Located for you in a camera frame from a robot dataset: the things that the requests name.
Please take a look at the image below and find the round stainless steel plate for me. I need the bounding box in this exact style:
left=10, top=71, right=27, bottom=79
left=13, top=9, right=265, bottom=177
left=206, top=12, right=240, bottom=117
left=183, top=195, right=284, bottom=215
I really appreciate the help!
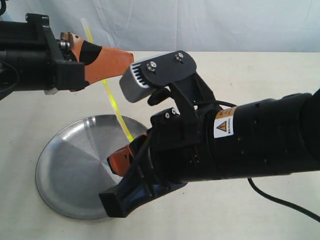
left=34, top=114, right=150, bottom=221

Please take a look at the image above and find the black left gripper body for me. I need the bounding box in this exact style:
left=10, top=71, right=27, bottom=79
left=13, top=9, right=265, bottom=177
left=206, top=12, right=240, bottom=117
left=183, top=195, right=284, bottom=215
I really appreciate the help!
left=0, top=13, right=85, bottom=96

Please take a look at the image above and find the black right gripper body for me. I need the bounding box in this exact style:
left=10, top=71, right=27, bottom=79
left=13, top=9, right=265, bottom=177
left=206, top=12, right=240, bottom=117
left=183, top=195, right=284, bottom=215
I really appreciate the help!
left=142, top=74, right=238, bottom=193

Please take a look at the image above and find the white backdrop cloth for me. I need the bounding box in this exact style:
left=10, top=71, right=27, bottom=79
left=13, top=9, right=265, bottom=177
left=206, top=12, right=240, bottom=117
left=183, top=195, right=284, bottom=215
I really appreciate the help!
left=1, top=0, right=320, bottom=52

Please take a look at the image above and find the thin yellow stick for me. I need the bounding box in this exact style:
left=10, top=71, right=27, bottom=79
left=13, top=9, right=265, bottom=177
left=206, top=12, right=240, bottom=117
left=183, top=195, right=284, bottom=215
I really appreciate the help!
left=80, top=18, right=134, bottom=142

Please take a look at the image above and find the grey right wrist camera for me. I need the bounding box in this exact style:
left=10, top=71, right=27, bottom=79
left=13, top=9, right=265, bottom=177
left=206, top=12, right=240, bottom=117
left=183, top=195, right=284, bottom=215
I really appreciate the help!
left=119, top=50, right=197, bottom=103

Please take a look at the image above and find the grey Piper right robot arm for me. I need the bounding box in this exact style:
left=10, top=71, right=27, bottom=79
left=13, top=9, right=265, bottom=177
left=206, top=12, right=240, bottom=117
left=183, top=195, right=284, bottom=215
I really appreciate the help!
left=99, top=75, right=320, bottom=218

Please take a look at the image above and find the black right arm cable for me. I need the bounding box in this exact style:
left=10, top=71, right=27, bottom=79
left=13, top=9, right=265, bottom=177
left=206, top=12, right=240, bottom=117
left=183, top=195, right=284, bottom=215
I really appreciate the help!
left=134, top=99, right=320, bottom=221

